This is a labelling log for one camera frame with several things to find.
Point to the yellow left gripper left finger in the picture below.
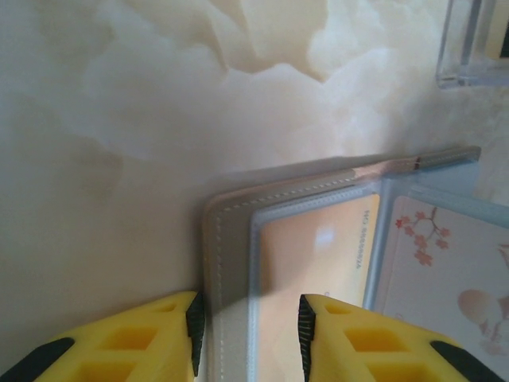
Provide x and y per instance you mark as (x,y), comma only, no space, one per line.
(131,342)

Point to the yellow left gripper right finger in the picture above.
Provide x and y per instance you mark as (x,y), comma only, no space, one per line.
(370,350)

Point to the gold credit card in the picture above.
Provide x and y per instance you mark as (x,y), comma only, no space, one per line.
(318,258)

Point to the white blossom print card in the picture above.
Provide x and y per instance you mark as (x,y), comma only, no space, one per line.
(457,270)

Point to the grey leather card holder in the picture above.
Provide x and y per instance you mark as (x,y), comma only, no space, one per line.
(234,223)

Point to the clear acrylic card box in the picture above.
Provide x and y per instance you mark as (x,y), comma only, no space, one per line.
(453,59)

